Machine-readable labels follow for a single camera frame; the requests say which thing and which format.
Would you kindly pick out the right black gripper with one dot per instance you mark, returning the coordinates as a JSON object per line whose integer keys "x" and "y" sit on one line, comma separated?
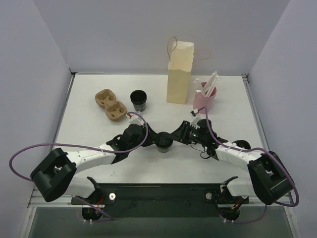
{"x": 180, "y": 132}

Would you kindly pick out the black cup lid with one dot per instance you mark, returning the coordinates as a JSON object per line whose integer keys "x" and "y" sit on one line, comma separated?
{"x": 162, "y": 141}

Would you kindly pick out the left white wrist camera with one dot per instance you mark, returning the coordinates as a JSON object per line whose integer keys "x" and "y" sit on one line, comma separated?
{"x": 134, "y": 118}

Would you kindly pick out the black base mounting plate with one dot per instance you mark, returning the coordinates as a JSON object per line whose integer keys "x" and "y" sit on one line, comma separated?
{"x": 162, "y": 200}

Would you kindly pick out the aluminium frame rail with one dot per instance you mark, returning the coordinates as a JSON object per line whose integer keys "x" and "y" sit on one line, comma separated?
{"x": 55, "y": 175}

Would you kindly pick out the black coffee cup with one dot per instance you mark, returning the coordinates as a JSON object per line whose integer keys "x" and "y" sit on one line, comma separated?
{"x": 163, "y": 149}
{"x": 138, "y": 99}

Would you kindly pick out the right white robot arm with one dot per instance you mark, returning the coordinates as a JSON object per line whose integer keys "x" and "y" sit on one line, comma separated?
{"x": 268, "y": 179}

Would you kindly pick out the pink straw holder cup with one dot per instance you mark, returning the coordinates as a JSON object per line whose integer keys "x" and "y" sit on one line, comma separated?
{"x": 201, "y": 100}

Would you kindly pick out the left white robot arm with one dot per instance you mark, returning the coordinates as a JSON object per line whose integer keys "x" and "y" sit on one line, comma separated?
{"x": 56, "y": 175}

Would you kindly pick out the brown pulp cup carrier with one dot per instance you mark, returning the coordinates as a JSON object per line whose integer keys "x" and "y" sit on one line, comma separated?
{"x": 114, "y": 109}

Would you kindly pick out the white wrapped straw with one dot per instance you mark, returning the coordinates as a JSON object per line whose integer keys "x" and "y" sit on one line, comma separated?
{"x": 212, "y": 87}
{"x": 209, "y": 83}
{"x": 199, "y": 87}

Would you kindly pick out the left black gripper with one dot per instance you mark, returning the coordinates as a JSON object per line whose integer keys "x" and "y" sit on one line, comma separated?
{"x": 148, "y": 135}

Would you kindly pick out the beige paper bag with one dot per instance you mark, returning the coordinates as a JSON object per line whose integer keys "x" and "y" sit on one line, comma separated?
{"x": 182, "y": 56}

